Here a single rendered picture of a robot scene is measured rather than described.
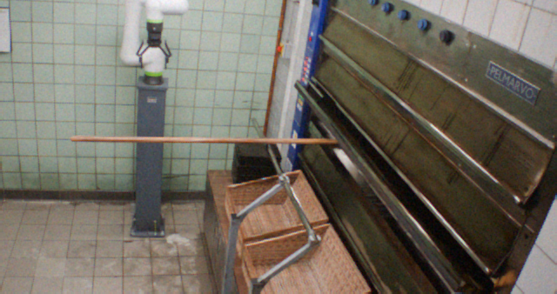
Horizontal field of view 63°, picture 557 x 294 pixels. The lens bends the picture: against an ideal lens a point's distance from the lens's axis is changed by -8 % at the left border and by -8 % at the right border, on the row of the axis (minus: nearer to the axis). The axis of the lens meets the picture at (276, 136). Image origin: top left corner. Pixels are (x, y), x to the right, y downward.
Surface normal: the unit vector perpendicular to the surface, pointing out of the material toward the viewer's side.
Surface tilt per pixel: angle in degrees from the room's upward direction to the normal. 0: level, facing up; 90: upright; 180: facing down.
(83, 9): 90
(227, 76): 90
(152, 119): 90
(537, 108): 90
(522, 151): 70
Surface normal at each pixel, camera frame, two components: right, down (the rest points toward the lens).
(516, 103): -0.96, -0.02
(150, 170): 0.18, 0.43
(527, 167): -0.85, -0.33
